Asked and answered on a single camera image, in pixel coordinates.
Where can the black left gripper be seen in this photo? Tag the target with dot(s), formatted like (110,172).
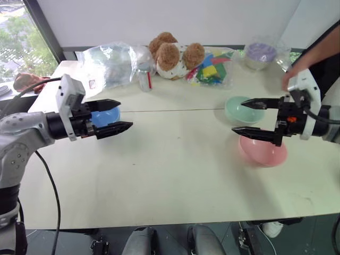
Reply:
(81,120)

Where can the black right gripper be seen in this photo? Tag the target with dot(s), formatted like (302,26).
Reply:
(290,120)

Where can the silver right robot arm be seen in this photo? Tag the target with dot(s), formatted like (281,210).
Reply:
(333,130)

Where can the person's bare forearm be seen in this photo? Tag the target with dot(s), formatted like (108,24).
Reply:
(322,51)

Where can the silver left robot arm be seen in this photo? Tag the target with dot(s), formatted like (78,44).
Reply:
(21,132)

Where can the person's bare hand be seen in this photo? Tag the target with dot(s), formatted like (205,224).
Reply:
(288,77)

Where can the blue bowl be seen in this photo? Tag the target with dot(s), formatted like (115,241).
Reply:
(106,117)

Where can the green bowl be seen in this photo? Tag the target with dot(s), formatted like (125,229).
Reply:
(240,114)

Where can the red pink bowl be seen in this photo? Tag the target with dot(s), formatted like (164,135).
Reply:
(263,155)

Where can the clear crumpled plastic bag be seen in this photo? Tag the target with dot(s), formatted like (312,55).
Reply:
(114,66)

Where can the purple bowl in plastic bag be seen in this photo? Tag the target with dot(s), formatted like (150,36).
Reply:
(259,54)

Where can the bag of colourful blocks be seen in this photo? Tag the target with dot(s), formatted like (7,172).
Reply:
(210,70)

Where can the person's black clothing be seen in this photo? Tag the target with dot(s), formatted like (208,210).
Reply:
(328,77)

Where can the brown white plush toy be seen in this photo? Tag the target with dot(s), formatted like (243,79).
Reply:
(170,58)

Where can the grey round plate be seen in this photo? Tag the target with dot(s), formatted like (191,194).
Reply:
(4,91)

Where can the white shoe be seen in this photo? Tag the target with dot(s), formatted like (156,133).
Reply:
(272,229)

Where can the small black mechanism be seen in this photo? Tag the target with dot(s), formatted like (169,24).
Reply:
(100,247)
(247,239)

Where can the dark grey rounded shape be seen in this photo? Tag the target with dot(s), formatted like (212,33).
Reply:
(140,243)
(205,241)

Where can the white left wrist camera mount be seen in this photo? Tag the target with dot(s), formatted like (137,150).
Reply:
(69,90)

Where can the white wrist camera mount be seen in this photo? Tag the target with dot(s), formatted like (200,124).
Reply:
(305,82)
(69,90)

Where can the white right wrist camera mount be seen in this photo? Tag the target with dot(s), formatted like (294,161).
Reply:
(305,82)

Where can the black window frame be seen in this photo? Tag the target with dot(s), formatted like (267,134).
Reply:
(45,29)

